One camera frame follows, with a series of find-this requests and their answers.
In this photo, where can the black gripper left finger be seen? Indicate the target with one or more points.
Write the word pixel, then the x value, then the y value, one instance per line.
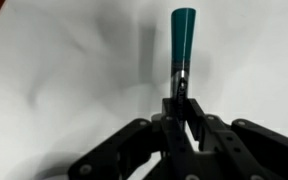
pixel 144 150

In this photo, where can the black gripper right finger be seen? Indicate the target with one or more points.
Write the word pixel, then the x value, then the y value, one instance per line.
pixel 237 150

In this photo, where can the teal black marker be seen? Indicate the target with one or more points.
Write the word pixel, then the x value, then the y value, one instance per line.
pixel 183 36

